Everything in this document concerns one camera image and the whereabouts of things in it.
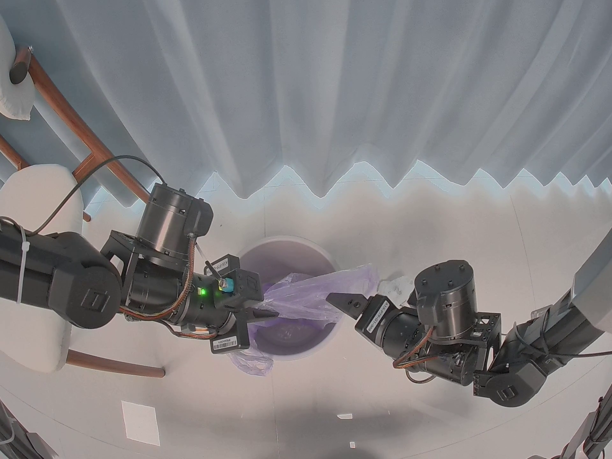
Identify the white paper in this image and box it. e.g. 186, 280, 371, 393
380, 275, 417, 307

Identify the blue-green curtain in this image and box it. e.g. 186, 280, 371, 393
0, 0, 182, 209

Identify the purple plastic bag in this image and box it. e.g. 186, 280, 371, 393
227, 262, 381, 379

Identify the white curtain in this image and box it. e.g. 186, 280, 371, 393
45, 0, 612, 200

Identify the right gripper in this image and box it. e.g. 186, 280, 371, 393
354, 295, 425, 358

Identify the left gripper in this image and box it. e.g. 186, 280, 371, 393
181, 255, 252, 354

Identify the wooden chair with cream cushions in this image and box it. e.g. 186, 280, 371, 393
0, 15, 165, 379

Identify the black cable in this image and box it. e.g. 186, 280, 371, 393
26, 156, 165, 235

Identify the white trash bin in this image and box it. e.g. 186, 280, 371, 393
237, 236, 345, 363

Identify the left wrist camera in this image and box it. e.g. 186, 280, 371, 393
215, 270, 264, 315

